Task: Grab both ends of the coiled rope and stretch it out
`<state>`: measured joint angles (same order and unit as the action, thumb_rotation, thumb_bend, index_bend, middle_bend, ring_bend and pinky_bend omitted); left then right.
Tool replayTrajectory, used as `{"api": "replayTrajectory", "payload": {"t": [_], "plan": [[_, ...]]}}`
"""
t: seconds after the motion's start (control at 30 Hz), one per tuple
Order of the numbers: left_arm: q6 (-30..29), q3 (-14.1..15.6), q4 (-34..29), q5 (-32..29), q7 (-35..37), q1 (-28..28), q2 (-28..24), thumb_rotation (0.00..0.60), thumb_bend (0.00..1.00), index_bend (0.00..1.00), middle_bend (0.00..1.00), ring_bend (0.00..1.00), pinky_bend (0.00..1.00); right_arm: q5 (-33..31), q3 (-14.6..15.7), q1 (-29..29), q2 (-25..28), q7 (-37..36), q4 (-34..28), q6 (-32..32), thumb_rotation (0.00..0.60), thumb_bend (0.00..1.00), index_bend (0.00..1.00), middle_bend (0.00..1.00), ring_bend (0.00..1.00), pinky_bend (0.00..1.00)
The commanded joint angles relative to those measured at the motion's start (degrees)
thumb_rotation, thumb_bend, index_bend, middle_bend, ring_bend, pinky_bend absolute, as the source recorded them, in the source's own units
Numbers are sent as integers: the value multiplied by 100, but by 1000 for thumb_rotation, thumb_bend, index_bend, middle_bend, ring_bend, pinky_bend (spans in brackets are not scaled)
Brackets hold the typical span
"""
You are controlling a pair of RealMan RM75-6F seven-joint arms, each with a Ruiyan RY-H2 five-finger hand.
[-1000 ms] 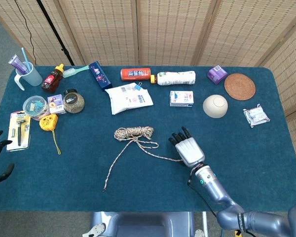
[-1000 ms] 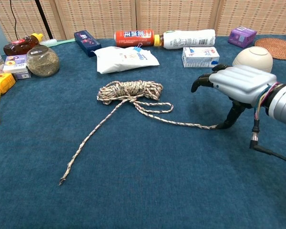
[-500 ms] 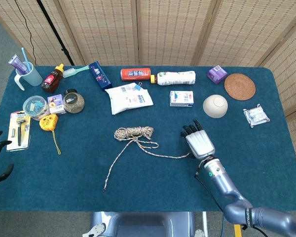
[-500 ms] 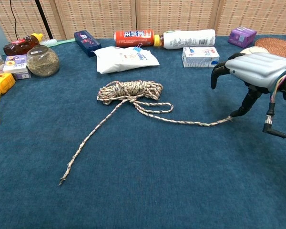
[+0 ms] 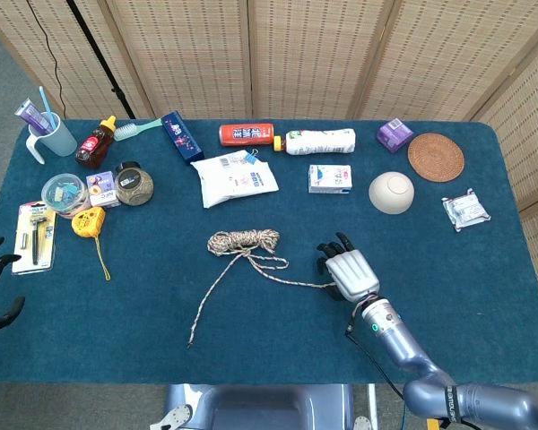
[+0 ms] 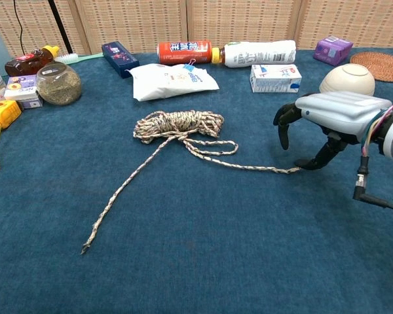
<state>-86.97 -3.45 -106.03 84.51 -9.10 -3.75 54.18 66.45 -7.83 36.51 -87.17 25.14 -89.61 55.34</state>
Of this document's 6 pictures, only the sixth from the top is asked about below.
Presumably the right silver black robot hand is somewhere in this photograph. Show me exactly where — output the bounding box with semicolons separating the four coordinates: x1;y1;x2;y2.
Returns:
272;91;393;171

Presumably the beige speckled braided rope bundle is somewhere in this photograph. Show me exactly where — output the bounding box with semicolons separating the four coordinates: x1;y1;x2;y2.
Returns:
81;110;302;256

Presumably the beige upturned bowl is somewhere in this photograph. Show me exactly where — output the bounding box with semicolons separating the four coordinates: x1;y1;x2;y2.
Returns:
318;63;377;97

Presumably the round brown woven coaster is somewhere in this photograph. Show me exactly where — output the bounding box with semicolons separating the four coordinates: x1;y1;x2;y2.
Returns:
349;51;393;83

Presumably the purple carton box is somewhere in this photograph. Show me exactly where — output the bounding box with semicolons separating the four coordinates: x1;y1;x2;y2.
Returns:
312;35;354;67

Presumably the white blue milk carton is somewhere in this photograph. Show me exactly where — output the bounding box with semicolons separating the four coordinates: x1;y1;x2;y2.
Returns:
250;63;303;94

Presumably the white bottle yellow cap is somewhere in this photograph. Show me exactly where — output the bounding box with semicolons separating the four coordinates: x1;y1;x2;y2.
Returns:
211;39;297;69

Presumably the bamboo folding screen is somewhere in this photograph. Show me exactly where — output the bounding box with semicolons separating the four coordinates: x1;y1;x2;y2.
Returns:
0;0;393;58

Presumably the orange drink can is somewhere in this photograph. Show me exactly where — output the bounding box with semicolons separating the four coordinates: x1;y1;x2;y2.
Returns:
156;40;213;65

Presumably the white plastic pouch bag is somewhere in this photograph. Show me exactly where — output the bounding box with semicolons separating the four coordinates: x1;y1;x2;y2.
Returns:
126;63;220;102

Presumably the blue felt table cover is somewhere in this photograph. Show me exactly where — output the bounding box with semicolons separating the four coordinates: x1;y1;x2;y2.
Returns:
0;47;393;314

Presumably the dark blue rectangular box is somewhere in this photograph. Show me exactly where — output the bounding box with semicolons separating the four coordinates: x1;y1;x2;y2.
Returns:
101;41;140;79

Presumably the mint green brush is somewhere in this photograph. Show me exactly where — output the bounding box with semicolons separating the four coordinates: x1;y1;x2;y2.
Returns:
54;52;105;65

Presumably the glass jar black lid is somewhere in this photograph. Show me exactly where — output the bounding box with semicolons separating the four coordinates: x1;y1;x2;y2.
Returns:
35;62;83;106

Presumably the black stand pole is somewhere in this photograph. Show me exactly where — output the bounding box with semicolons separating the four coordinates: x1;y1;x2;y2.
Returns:
47;0;74;55

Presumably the brown syrup bottle yellow cap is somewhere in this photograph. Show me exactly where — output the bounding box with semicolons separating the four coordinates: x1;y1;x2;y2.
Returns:
4;45;60;78

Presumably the small white purple box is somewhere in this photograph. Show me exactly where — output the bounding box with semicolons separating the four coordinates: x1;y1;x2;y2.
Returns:
3;74;44;110

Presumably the black wrist cable with plug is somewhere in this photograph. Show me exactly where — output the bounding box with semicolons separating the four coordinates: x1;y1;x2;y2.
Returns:
352;155;393;215

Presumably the thin black hanging cable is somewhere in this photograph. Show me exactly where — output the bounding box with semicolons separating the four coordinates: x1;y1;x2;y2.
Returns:
12;0;29;57

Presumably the yellow tape measure with strap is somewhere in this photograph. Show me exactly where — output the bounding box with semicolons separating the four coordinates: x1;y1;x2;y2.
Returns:
0;99;22;173

